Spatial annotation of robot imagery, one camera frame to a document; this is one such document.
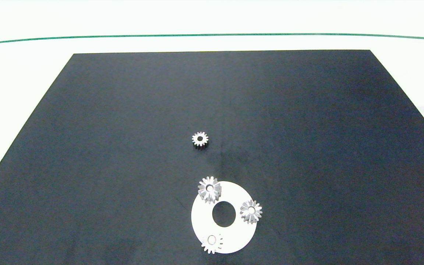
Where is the large steel gear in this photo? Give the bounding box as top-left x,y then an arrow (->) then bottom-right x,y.
198,176 -> 222,204

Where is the round white plate with pins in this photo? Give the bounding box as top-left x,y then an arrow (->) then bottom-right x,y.
191,181 -> 257,254

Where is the dark mat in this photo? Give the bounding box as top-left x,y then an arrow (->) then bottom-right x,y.
0,50 -> 424,265

